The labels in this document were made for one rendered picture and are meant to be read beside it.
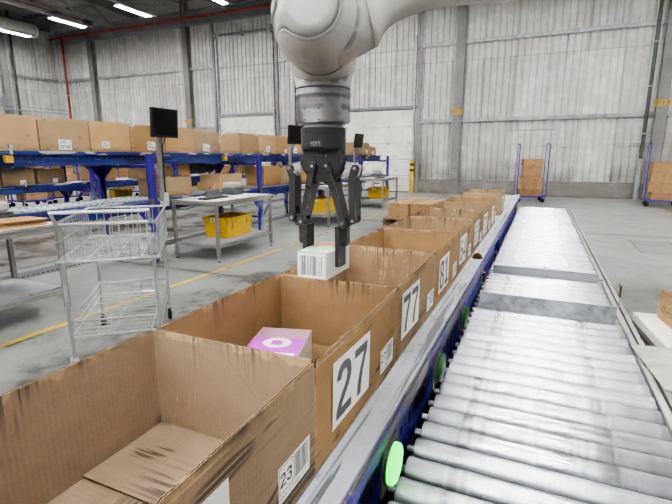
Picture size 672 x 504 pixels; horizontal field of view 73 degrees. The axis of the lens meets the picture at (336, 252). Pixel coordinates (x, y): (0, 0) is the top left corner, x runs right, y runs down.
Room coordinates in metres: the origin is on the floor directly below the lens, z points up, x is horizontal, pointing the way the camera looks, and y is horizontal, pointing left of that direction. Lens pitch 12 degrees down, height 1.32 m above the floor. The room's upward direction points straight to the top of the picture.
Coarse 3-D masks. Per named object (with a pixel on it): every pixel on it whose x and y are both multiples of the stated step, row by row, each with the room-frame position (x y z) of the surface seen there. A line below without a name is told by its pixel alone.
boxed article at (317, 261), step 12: (300, 252) 0.74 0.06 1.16; (312, 252) 0.73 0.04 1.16; (324, 252) 0.73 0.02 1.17; (348, 252) 0.81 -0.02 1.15; (300, 264) 0.74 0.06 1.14; (312, 264) 0.73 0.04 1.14; (324, 264) 0.72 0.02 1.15; (348, 264) 0.81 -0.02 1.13; (300, 276) 0.74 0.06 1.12; (312, 276) 0.73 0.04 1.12; (324, 276) 0.72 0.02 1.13
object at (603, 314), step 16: (480, 304) 1.68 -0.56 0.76; (496, 304) 1.66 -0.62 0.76; (512, 304) 1.64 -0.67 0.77; (528, 304) 1.61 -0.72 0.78; (544, 304) 1.59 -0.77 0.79; (560, 304) 1.57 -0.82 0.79; (576, 304) 1.55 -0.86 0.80; (592, 304) 1.53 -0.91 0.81; (592, 320) 1.53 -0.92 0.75; (608, 320) 1.51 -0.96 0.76
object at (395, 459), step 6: (396, 444) 0.68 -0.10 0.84; (396, 450) 0.67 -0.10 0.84; (402, 450) 0.69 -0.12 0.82; (390, 456) 0.66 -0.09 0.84; (396, 456) 0.66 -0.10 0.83; (402, 456) 0.69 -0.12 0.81; (390, 462) 0.65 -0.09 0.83; (396, 462) 0.66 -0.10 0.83; (390, 468) 0.65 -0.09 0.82; (396, 468) 0.66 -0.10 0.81; (390, 474) 0.64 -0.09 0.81; (396, 474) 0.66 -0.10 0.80; (390, 480) 0.65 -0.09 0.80; (396, 480) 0.66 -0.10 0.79
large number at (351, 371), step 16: (368, 336) 0.75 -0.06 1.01; (352, 352) 0.68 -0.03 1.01; (368, 352) 0.75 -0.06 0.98; (336, 368) 0.62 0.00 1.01; (352, 368) 0.68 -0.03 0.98; (368, 368) 0.75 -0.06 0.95; (336, 384) 0.62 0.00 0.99; (352, 384) 0.68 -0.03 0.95; (368, 384) 0.75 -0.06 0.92; (336, 400) 0.62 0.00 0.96; (352, 400) 0.68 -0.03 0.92; (336, 416) 0.62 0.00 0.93
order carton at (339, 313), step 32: (256, 288) 0.95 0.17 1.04; (288, 288) 1.03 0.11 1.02; (320, 288) 0.99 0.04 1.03; (352, 288) 0.96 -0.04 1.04; (384, 288) 0.93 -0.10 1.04; (192, 320) 0.76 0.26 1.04; (224, 320) 0.84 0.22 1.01; (256, 320) 0.94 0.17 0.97; (288, 320) 1.03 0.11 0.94; (320, 320) 0.99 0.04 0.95; (352, 320) 0.96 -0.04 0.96; (384, 320) 0.84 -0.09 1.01; (320, 352) 0.95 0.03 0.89; (320, 384) 0.58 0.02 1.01; (320, 416) 0.58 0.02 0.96; (352, 416) 0.69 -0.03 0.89; (320, 448) 0.58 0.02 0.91
